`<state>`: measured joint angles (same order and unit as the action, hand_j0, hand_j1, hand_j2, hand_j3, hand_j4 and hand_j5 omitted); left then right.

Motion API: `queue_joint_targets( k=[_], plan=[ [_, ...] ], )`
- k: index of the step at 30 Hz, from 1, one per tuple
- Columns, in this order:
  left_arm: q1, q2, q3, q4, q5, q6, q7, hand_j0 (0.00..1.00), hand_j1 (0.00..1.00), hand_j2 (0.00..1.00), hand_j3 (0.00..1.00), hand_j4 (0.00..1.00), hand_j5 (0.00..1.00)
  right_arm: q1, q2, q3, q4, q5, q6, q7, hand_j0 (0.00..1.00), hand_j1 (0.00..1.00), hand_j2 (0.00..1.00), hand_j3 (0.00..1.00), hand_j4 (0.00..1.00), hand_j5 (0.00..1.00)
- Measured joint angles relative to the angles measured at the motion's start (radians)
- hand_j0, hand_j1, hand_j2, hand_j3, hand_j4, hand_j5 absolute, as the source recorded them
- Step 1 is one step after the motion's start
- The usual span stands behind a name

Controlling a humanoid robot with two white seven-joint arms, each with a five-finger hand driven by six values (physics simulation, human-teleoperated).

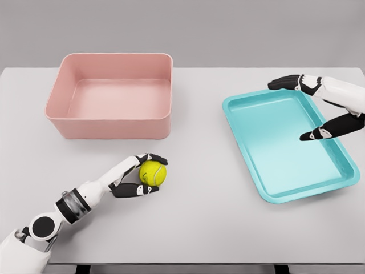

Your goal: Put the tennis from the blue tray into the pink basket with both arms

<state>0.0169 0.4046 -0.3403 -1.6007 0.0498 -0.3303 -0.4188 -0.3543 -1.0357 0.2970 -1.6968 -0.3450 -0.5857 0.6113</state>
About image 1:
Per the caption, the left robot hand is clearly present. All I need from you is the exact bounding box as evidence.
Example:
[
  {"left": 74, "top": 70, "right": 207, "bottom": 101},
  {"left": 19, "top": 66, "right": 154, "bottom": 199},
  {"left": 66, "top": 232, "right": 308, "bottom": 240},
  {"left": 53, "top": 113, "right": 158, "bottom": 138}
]
[{"left": 95, "top": 153, "right": 169, "bottom": 199}]

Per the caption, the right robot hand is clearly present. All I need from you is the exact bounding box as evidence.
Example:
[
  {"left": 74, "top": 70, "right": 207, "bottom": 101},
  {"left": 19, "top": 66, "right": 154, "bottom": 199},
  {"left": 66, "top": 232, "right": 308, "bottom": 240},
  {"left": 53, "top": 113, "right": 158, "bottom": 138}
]
[{"left": 267, "top": 74, "right": 365, "bottom": 142}]

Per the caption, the yellow tennis ball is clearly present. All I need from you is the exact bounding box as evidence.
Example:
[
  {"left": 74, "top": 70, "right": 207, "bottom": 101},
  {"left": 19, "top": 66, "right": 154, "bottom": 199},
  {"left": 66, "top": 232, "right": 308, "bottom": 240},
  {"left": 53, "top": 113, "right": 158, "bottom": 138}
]
[{"left": 139, "top": 160, "right": 167, "bottom": 187}]

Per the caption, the blue rectangular tray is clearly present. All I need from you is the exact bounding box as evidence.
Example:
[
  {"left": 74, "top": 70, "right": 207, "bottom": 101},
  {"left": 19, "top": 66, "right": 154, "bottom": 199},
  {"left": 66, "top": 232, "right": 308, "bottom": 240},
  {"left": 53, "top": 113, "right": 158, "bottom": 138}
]
[{"left": 222, "top": 88, "right": 361, "bottom": 205}]

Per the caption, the pink rectangular basket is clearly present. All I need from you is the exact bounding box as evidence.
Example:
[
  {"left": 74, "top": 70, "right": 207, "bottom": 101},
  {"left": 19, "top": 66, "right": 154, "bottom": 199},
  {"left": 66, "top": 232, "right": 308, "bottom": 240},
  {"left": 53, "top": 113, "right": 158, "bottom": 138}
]
[{"left": 44, "top": 53, "right": 173, "bottom": 140}]

